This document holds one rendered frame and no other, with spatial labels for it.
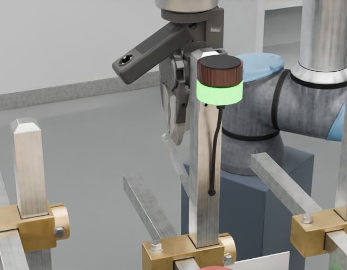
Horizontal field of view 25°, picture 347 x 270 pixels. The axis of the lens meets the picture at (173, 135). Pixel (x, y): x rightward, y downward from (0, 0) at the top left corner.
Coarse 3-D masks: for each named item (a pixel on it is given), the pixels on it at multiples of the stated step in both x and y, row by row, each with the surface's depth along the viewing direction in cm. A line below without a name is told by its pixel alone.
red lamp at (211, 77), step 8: (200, 64) 100; (200, 72) 100; (208, 72) 99; (216, 72) 98; (224, 72) 98; (232, 72) 99; (240, 72) 100; (200, 80) 100; (208, 80) 99; (216, 80) 99; (224, 80) 99; (232, 80) 99; (240, 80) 100
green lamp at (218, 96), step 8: (200, 88) 101; (208, 88) 100; (216, 88) 99; (224, 88) 99; (232, 88) 100; (240, 88) 101; (200, 96) 101; (208, 96) 100; (216, 96) 100; (224, 96) 100; (232, 96) 100; (240, 96) 101; (216, 104) 100; (224, 104) 100
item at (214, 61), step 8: (208, 56) 102; (216, 56) 102; (224, 56) 102; (232, 56) 102; (208, 64) 100; (216, 64) 100; (224, 64) 100; (232, 64) 100; (240, 64) 100; (200, 104) 106; (208, 104) 106; (216, 128) 105; (216, 136) 107; (216, 144) 108; (208, 192) 112
